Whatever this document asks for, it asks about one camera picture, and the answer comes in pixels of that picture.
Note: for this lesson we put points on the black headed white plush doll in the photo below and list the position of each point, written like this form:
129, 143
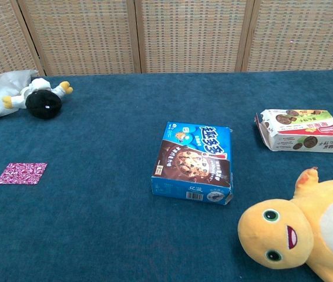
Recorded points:
43, 104

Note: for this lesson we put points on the blue chocolate chip cookie box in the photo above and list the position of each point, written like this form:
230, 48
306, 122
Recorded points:
189, 158

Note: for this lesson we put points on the pink patterned parallelogram tile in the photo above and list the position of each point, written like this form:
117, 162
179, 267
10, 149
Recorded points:
21, 173

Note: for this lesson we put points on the yellow plush dinosaur toy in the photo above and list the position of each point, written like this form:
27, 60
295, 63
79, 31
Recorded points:
272, 235

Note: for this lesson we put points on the white green red biscuit box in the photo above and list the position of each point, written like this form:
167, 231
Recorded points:
304, 129

